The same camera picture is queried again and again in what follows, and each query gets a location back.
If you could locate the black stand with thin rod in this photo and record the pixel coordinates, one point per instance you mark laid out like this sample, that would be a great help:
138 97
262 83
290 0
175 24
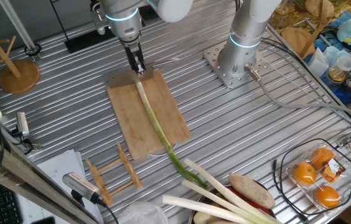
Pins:
82 43

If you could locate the wooden cutting board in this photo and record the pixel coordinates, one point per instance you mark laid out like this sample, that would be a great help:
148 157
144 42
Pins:
144 124

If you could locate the brown sweet potato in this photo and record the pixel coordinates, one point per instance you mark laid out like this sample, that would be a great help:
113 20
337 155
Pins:
251 191

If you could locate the orange label sticker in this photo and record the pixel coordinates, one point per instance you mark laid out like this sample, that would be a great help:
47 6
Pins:
332 170

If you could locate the steel cleaver knife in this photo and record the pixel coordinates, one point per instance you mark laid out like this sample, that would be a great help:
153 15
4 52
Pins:
125 79

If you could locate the clear glass bottle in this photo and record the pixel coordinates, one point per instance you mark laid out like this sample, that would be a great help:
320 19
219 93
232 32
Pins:
279 12

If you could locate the red vegetable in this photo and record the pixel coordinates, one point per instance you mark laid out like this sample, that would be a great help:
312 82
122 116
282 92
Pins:
246 201

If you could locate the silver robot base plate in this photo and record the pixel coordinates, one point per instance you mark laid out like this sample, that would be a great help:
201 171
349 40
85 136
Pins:
216 59

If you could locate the metal bowl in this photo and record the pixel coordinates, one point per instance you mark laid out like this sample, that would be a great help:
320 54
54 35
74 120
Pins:
191 217

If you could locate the small silver camera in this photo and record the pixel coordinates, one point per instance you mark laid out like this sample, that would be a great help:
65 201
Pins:
22 123

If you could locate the wooden knife rack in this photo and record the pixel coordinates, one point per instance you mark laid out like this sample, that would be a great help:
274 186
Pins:
129 168

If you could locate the long scallion with green top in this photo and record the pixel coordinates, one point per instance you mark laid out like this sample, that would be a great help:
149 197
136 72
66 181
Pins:
160 130

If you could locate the orange fruit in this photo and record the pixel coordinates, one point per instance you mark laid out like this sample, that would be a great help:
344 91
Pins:
303 173
326 196
322 157

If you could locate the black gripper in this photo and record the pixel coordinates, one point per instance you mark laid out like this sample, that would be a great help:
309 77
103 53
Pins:
134 53

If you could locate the white paper box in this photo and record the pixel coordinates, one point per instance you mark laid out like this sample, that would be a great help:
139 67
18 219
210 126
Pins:
317 63

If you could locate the glass flask with yellow liquid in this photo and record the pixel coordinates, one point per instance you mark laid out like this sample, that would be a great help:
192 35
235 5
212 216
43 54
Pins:
338 73

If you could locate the wooden mug tree stand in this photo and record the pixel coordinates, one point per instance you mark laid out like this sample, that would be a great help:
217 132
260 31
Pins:
297 40
18 76

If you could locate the metal camera mount clamp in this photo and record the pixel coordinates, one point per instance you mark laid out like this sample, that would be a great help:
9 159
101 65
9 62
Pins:
27 144

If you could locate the pale potato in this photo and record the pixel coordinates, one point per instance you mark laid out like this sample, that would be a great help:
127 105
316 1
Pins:
205 219

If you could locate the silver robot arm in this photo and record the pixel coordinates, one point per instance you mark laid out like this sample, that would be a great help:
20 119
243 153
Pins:
244 28

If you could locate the white paper sheets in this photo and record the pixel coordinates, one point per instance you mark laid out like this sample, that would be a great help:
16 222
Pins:
60 161

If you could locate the aluminium frame beam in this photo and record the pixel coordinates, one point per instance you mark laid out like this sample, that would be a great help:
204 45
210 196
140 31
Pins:
23 174

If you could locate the round woven wooden item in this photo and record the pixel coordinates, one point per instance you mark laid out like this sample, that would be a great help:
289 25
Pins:
317 6

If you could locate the clear plastic bag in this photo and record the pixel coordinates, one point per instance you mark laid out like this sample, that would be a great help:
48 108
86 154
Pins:
141 214

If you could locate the blue cloth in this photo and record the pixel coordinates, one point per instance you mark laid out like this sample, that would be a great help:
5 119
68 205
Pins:
346 93

